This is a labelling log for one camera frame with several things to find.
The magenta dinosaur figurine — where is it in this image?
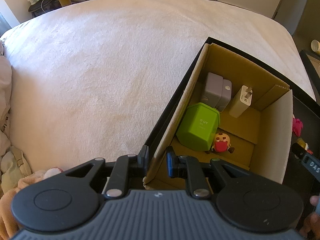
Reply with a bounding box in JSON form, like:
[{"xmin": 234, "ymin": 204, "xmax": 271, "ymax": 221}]
[{"xmin": 292, "ymin": 115, "xmax": 303, "ymax": 137}]

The purple grey toy armchair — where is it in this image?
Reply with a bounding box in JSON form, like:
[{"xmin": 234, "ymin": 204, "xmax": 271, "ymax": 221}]
[{"xmin": 201, "ymin": 73, "xmax": 232, "ymax": 112}]

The stack of paper cups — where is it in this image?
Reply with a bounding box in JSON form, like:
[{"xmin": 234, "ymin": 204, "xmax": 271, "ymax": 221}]
[{"xmin": 310, "ymin": 40, "xmax": 320, "ymax": 55}]

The dark side table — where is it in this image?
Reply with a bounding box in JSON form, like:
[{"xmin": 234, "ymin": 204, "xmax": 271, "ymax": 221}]
[{"xmin": 299, "ymin": 49, "xmax": 320, "ymax": 103}]

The white power adapter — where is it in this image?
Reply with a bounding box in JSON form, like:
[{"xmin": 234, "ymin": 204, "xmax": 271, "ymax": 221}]
[{"xmin": 229, "ymin": 85, "xmax": 253, "ymax": 118}]

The white bed mattress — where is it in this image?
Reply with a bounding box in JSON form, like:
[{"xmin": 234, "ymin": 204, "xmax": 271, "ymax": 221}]
[{"xmin": 1, "ymin": 0, "xmax": 313, "ymax": 171}]

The person's right hand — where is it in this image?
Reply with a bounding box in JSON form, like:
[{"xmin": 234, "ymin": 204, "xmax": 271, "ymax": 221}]
[{"xmin": 299, "ymin": 212, "xmax": 320, "ymax": 239}]

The green toy trash bin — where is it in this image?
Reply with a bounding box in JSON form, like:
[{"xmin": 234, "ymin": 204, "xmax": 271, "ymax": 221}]
[{"xmin": 176, "ymin": 102, "xmax": 220, "ymax": 151}]

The black tray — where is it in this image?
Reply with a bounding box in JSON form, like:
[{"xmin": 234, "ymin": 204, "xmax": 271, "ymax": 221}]
[{"xmin": 144, "ymin": 37, "xmax": 319, "ymax": 189}]

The red-dress girl figurine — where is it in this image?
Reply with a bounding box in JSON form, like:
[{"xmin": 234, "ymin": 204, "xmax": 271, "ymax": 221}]
[{"xmin": 206, "ymin": 132, "xmax": 235, "ymax": 154}]

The cardboard box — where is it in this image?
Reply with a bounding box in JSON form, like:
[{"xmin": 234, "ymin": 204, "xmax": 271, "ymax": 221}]
[{"xmin": 144, "ymin": 43, "xmax": 293, "ymax": 190}]

